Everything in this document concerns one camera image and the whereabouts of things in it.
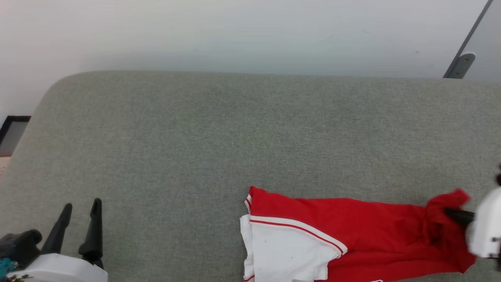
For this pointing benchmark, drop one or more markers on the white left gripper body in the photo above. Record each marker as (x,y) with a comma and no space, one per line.
(62,270)

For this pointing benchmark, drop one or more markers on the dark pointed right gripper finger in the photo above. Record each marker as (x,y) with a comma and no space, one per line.
(460,216)

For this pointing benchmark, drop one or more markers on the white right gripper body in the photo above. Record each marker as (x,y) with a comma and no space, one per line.
(485,223)

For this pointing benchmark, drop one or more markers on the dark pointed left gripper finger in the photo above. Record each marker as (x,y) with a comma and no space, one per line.
(56,233)
(93,231)

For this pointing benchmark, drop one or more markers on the red and white jersey shirt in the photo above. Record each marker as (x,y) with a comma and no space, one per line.
(352,239)

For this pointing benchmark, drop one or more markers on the black framed floor panel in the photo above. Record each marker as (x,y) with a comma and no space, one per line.
(11,135)

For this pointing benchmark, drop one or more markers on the grey fabric sofa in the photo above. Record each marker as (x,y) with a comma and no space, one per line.
(235,156)

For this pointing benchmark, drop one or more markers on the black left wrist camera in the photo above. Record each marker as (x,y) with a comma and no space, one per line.
(19,246)

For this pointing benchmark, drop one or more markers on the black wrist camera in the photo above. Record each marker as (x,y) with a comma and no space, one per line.
(499,176)
(19,246)

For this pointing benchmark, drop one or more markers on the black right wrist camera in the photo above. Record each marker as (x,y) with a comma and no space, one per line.
(499,176)

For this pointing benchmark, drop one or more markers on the grey metal door bracket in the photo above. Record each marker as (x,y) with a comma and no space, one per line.
(462,65)

